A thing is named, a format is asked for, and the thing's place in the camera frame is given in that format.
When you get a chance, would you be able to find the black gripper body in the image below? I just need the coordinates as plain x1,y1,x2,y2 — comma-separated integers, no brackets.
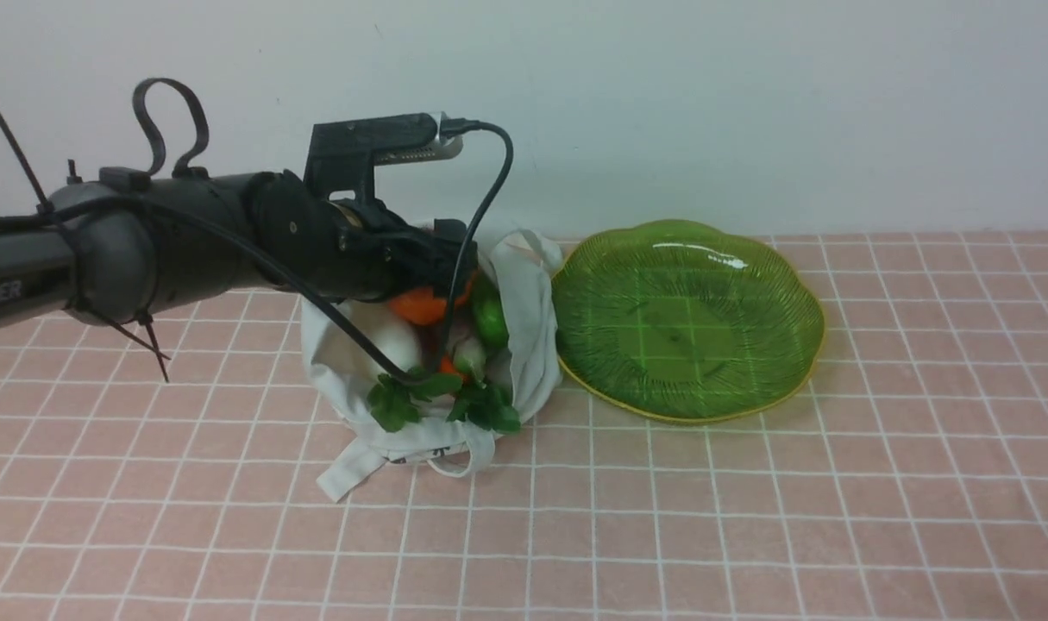
316,200,479,303

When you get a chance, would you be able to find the orange pumpkin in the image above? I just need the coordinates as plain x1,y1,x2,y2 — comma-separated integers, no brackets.
386,286,447,326

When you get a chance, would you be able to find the white cloth tote bag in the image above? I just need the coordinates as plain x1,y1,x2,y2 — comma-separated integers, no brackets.
299,229,563,502

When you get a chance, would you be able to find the white radish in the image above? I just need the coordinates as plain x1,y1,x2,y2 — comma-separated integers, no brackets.
350,302,424,371

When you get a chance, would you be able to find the green cucumber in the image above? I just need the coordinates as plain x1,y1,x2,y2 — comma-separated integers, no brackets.
470,272,509,351

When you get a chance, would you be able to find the purple eggplant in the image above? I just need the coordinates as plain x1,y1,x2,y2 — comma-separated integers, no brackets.
446,321,486,384

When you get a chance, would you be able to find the orange carrot with leaves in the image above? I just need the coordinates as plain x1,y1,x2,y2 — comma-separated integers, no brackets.
438,356,521,436

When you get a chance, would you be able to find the green transparent plastic plate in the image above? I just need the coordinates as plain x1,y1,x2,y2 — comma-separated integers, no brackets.
551,220,827,427

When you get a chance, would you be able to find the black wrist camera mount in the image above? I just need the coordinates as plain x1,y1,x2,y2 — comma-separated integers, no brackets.
303,111,463,201

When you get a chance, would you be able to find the black camera cable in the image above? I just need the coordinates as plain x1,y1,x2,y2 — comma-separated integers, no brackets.
101,119,516,387

